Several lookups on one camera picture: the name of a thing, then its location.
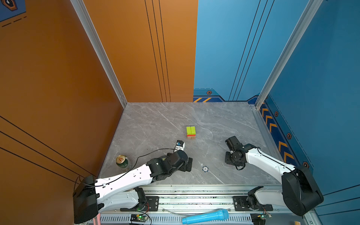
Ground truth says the green block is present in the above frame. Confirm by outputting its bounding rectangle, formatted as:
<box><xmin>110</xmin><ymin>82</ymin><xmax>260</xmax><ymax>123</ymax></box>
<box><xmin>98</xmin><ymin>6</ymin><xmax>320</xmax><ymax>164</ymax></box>
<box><xmin>186</xmin><ymin>127</ymin><xmax>192</xmax><ymax>136</ymax></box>
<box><xmin>190</xmin><ymin>126</ymin><xmax>196</xmax><ymax>136</ymax></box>

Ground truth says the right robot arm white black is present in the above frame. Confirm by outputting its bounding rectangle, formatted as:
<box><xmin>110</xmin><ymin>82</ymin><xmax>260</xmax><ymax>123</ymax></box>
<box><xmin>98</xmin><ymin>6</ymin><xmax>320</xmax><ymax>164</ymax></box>
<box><xmin>225</xmin><ymin>136</ymin><xmax>324</xmax><ymax>216</ymax></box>

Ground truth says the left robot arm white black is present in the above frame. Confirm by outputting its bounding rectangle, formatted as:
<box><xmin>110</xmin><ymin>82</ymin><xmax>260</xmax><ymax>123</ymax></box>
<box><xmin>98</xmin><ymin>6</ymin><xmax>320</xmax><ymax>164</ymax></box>
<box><xmin>73</xmin><ymin>150</ymin><xmax>193</xmax><ymax>224</ymax></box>

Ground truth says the blue poker chip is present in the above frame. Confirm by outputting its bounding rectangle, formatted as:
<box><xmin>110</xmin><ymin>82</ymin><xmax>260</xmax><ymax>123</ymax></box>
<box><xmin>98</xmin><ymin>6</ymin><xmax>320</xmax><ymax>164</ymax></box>
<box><xmin>202</xmin><ymin>166</ymin><xmax>209</xmax><ymax>172</ymax></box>

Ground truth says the green drink can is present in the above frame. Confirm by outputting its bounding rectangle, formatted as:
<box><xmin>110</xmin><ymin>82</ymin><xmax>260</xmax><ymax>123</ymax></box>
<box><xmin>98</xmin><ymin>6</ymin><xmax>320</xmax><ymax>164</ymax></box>
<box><xmin>115</xmin><ymin>155</ymin><xmax>131</xmax><ymax>169</ymax></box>

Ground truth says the cyan toy microphone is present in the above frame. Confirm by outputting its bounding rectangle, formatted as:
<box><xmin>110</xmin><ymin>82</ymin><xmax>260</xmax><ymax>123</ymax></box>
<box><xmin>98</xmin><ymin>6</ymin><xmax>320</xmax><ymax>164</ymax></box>
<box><xmin>182</xmin><ymin>209</ymin><xmax>229</xmax><ymax>225</ymax></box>

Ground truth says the small circuit board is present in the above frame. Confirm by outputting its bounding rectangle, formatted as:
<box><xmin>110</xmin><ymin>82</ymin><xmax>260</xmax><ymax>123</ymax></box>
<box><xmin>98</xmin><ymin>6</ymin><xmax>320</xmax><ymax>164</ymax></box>
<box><xmin>130</xmin><ymin>214</ymin><xmax>150</xmax><ymax>225</ymax></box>

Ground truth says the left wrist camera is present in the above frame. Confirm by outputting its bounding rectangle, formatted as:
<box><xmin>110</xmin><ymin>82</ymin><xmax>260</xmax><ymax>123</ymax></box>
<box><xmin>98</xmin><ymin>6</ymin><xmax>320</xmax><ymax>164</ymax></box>
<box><xmin>173</xmin><ymin>140</ymin><xmax>185</xmax><ymax>153</ymax></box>

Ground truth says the aluminium rail frame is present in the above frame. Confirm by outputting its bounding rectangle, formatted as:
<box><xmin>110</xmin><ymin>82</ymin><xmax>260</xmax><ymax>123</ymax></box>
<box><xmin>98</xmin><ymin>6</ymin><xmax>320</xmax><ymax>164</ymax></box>
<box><xmin>73</xmin><ymin>184</ymin><xmax>323</xmax><ymax>225</ymax></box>

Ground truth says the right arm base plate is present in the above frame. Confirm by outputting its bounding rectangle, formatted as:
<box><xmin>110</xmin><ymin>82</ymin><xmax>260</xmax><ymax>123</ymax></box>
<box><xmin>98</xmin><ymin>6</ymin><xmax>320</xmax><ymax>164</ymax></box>
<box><xmin>232</xmin><ymin>196</ymin><xmax>273</xmax><ymax>212</ymax></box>

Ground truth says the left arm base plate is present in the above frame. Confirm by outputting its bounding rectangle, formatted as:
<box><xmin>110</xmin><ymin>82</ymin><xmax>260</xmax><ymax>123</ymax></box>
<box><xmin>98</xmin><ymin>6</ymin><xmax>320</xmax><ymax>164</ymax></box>
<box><xmin>120</xmin><ymin>196</ymin><xmax>159</xmax><ymax>212</ymax></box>

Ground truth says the right corner aluminium post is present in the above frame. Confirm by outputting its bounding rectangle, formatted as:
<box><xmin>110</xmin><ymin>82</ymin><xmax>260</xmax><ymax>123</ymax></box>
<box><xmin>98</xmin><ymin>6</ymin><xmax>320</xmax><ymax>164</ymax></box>
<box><xmin>255</xmin><ymin>0</ymin><xmax>323</xmax><ymax>110</ymax></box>

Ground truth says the corner aluminium post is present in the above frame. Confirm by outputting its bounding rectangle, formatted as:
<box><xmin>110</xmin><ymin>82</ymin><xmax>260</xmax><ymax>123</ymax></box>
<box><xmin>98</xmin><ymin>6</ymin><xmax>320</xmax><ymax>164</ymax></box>
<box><xmin>70</xmin><ymin>0</ymin><xmax>128</xmax><ymax>109</ymax></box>
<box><xmin>255</xmin><ymin>0</ymin><xmax>323</xmax><ymax>110</ymax></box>

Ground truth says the left corner aluminium post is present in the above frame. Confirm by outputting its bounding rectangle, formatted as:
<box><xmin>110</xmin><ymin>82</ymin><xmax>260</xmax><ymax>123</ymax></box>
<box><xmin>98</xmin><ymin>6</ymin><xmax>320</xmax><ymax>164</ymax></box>
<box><xmin>70</xmin><ymin>0</ymin><xmax>128</xmax><ymax>109</ymax></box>

